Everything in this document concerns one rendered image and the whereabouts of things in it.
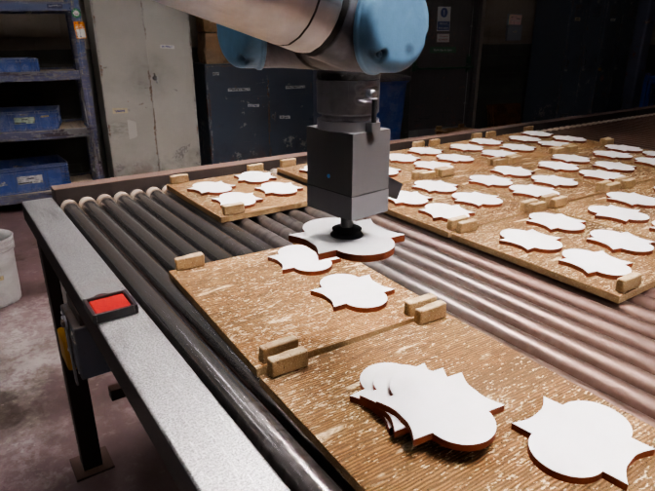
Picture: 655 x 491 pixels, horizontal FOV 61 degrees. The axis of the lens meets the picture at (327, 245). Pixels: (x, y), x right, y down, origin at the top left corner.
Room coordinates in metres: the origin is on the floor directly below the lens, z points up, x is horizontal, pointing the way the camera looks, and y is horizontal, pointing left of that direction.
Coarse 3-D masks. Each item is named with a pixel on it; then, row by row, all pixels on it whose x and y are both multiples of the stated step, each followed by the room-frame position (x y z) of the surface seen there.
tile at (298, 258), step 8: (280, 248) 1.11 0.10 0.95; (288, 248) 1.11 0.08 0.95; (296, 248) 1.11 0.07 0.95; (304, 248) 1.11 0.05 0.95; (272, 256) 1.06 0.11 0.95; (280, 256) 1.06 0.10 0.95; (288, 256) 1.06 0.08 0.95; (296, 256) 1.06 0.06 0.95; (304, 256) 1.06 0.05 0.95; (312, 256) 1.06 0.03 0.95; (280, 264) 1.03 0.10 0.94; (288, 264) 1.02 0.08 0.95; (296, 264) 1.02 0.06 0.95; (304, 264) 1.02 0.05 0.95; (312, 264) 1.02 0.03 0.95; (320, 264) 1.02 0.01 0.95; (328, 264) 1.02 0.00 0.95; (288, 272) 1.00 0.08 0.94; (296, 272) 1.00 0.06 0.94; (304, 272) 0.99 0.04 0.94; (312, 272) 0.99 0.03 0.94; (320, 272) 0.99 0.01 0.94
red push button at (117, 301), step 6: (120, 294) 0.92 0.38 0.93; (96, 300) 0.89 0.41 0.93; (102, 300) 0.89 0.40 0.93; (108, 300) 0.89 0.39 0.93; (114, 300) 0.89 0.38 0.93; (120, 300) 0.89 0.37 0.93; (126, 300) 0.89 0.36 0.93; (96, 306) 0.87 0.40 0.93; (102, 306) 0.87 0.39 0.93; (108, 306) 0.87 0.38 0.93; (114, 306) 0.87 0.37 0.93; (120, 306) 0.87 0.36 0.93; (96, 312) 0.85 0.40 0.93
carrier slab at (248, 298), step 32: (256, 256) 1.09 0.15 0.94; (192, 288) 0.93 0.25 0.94; (224, 288) 0.93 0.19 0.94; (256, 288) 0.93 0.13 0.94; (288, 288) 0.93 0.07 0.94; (224, 320) 0.81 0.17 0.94; (256, 320) 0.81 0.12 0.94; (288, 320) 0.81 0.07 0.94; (320, 320) 0.81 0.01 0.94; (352, 320) 0.81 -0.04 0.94; (384, 320) 0.81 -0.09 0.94; (256, 352) 0.71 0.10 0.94; (320, 352) 0.72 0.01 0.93
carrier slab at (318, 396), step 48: (384, 336) 0.76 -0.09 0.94; (432, 336) 0.76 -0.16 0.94; (480, 336) 0.76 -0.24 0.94; (288, 384) 0.63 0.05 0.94; (336, 384) 0.63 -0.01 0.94; (480, 384) 0.63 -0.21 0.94; (528, 384) 0.63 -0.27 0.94; (336, 432) 0.53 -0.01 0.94; (384, 432) 0.53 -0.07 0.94; (384, 480) 0.46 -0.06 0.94; (432, 480) 0.46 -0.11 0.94; (480, 480) 0.46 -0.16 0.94; (528, 480) 0.46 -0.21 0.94
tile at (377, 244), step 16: (304, 224) 0.72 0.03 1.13; (320, 224) 0.72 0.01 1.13; (368, 224) 0.72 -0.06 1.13; (304, 240) 0.66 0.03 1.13; (320, 240) 0.66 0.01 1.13; (336, 240) 0.66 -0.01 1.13; (352, 240) 0.66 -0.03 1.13; (368, 240) 0.66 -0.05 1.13; (384, 240) 0.66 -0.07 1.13; (400, 240) 0.68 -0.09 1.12; (320, 256) 0.62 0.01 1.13; (336, 256) 0.63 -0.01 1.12; (352, 256) 0.61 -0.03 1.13; (368, 256) 0.61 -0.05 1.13; (384, 256) 0.62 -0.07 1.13
